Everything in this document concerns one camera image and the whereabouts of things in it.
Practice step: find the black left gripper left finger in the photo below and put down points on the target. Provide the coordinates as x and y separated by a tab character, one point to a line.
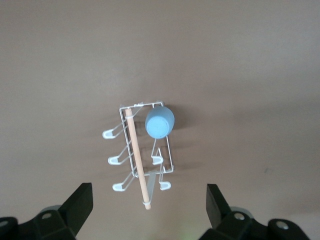
50	225

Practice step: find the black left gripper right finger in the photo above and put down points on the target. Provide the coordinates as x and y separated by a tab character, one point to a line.
240	227

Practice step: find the light blue plastic cup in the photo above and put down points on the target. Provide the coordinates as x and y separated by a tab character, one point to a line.
157	125

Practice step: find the wooden rod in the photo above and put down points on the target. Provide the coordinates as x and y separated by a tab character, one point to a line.
136	155

